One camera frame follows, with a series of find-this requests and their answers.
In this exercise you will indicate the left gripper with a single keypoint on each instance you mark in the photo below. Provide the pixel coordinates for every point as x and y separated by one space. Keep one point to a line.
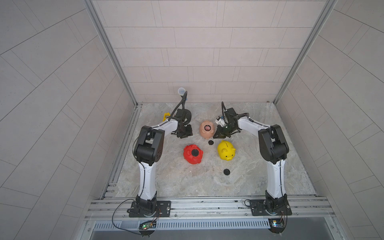
188 133

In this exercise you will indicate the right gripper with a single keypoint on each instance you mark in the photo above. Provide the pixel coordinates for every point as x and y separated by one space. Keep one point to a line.
221 133

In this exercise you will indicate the pink piggy bank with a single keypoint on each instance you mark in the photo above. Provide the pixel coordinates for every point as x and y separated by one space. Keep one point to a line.
207 129

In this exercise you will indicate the red piggy bank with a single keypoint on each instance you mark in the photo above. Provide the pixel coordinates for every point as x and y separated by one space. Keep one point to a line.
189 158

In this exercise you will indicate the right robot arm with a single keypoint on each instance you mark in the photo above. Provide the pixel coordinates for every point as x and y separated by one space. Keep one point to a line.
273 148

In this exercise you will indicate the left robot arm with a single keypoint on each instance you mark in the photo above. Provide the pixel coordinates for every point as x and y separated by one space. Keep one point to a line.
148 150

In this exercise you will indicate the yellow piggy bank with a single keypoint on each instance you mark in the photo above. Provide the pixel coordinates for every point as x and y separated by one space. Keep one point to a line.
226 150

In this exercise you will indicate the yellow triangular block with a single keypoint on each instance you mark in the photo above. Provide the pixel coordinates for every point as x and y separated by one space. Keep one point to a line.
166 115

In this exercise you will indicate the black microphone stand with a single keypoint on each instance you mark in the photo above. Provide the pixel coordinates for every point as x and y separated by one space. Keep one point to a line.
183 93

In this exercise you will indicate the left circuit board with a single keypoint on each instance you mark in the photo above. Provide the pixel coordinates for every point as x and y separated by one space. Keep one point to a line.
147 226

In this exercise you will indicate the circuit board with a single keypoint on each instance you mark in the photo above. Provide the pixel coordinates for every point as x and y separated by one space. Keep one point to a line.
277 226
147 226

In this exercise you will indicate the right circuit board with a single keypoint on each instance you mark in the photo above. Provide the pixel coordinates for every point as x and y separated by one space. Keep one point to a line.
277 226

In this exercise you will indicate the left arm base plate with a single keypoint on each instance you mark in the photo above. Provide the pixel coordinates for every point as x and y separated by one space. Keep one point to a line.
141 209

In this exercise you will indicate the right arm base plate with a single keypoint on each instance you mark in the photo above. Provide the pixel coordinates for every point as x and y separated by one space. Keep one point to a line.
275 207

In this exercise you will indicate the aluminium mounting rail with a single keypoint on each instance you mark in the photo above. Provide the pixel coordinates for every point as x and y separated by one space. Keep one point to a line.
212 208

